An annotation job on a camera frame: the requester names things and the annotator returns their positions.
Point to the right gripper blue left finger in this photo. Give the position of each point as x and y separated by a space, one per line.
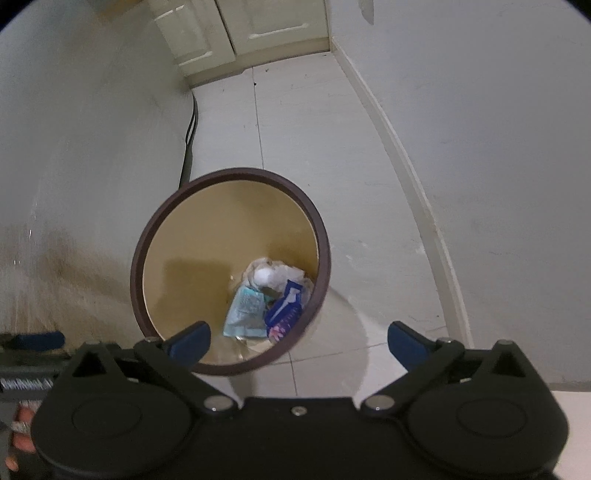
190 345

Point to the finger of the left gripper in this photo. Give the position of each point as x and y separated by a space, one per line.
32 342

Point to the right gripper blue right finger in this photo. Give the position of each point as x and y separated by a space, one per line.
409 347

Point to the blue purple snack packet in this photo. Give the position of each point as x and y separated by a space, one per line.
287 310

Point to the blue white wrapper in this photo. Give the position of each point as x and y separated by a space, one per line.
245 317

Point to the brown round trash bin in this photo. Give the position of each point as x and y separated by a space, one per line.
191 255

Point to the person's left hand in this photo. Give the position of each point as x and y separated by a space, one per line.
19 427

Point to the white crumpled tissue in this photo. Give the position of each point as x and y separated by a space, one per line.
265 274

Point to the cream lower cabinet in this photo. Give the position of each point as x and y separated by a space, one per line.
210 40

